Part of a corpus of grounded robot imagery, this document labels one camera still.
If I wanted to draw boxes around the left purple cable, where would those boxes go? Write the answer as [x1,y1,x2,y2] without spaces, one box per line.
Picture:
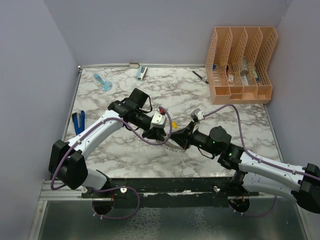
[50,105,172,221]

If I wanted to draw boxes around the purple cable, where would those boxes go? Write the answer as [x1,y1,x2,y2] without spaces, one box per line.
[50,105,172,221]
[202,104,320,217]

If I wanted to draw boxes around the orange desk file organizer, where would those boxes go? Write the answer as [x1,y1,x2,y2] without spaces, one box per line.
[205,26,278,105]

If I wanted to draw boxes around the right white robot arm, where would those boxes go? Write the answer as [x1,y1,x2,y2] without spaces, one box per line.
[170,122,320,214]

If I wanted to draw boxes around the items in organizer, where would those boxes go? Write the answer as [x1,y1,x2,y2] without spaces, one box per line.
[226,56,260,86]

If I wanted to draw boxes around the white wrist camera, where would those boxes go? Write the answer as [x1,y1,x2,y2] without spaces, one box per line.
[150,111,167,129]
[190,108,205,124]

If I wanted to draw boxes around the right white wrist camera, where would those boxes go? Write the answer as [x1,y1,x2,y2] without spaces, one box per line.
[190,108,205,124]

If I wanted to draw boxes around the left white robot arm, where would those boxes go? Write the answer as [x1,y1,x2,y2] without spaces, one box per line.
[48,88,172,198]

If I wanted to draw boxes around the beige wall clip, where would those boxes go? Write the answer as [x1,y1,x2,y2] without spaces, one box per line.
[128,63,140,69]

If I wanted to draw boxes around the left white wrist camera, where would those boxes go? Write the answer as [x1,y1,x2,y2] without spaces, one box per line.
[150,111,167,129]

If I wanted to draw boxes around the blue packaged item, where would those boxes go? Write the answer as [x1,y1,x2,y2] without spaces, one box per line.
[93,73,113,92]

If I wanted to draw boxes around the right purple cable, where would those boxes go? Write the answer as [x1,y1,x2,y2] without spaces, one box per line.
[202,104,320,217]

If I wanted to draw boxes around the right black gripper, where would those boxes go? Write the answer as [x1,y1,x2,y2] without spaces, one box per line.
[168,120,219,156]

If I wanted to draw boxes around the black pen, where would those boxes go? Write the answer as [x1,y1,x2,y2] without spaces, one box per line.
[192,70,209,84]

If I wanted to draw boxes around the yellow key tag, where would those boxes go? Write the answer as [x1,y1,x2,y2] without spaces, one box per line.
[171,121,178,129]

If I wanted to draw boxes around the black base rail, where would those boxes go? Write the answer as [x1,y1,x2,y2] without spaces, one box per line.
[81,176,258,208]

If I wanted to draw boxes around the light blue white stapler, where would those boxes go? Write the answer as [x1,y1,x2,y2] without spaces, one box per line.
[137,65,148,81]

